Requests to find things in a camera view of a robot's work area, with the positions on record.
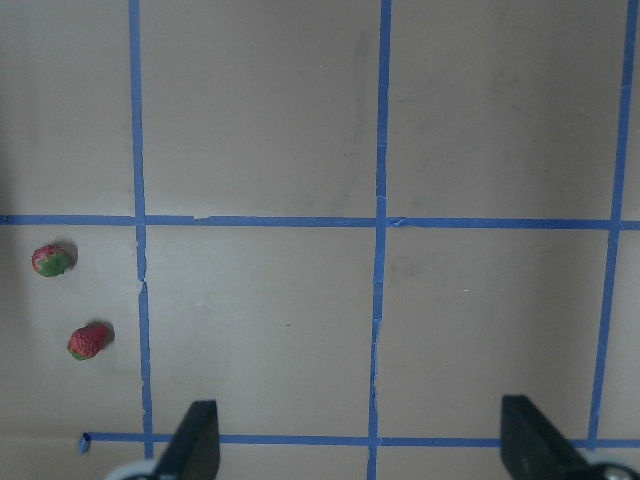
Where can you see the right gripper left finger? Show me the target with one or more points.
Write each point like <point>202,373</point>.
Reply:
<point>193,451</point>

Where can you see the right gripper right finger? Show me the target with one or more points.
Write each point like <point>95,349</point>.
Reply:
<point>532,448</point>

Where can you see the red strawberry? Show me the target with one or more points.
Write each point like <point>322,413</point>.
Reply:
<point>85,343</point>
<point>50,261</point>

